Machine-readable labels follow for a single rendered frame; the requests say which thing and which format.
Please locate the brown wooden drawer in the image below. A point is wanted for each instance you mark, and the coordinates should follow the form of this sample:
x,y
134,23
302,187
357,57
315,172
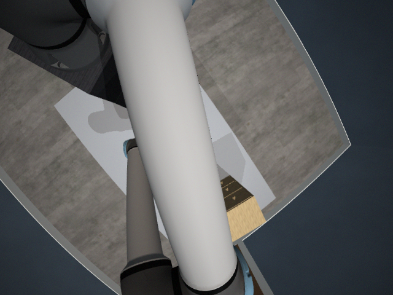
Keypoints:
x,y
236,198
226,181
231,188

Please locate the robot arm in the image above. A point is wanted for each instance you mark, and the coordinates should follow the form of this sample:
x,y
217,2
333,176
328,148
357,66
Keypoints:
x,y
171,159

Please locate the brown wooden chest of drawers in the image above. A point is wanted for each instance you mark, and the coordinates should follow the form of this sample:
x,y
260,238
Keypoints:
x,y
244,217

